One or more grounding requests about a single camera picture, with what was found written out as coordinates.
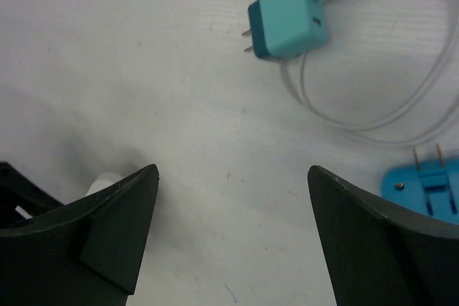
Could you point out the white cube socket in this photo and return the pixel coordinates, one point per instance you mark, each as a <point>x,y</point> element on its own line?
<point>103,181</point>

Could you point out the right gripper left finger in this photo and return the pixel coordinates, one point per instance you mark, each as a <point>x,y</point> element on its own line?
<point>94,260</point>

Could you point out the blue plug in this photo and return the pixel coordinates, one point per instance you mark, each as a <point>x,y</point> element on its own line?
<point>428,187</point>

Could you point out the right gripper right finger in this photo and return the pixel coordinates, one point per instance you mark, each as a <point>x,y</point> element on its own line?
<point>379,253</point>

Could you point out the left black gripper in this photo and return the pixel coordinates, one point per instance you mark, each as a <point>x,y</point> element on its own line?
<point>25,204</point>

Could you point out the teal charger plug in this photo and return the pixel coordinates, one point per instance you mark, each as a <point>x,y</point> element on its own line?
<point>283,29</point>

